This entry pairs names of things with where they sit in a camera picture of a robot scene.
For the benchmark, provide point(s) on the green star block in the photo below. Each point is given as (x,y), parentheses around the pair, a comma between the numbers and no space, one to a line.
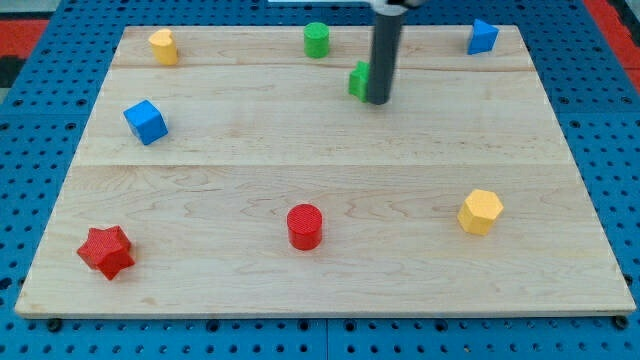
(358,81)

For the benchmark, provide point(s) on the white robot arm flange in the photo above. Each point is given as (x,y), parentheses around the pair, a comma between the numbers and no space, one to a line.
(395,7)

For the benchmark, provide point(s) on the blue triangle block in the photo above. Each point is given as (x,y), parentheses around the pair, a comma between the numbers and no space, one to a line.
(482,38)

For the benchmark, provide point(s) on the red star block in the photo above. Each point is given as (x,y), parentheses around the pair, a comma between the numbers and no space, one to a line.
(107,251)

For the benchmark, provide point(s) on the red cylinder block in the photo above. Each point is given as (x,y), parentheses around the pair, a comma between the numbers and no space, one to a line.
(304,224)

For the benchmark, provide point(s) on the light wooden board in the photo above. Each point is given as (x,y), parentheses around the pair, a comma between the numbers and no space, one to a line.
(255,127)

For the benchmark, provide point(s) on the green cylinder block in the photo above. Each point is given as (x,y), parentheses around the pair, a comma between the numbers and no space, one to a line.
(316,40)

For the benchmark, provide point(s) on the yellow hexagon block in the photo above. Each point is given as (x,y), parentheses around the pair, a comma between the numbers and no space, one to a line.
(479,212)

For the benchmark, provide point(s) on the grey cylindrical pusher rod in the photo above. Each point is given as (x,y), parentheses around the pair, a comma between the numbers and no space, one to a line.
(384,50)

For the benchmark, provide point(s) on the blue cube block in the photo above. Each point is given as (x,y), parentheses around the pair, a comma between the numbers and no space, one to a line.
(146,122)

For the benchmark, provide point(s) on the yellow heart block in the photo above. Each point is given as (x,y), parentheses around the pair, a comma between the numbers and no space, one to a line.
(163,47)

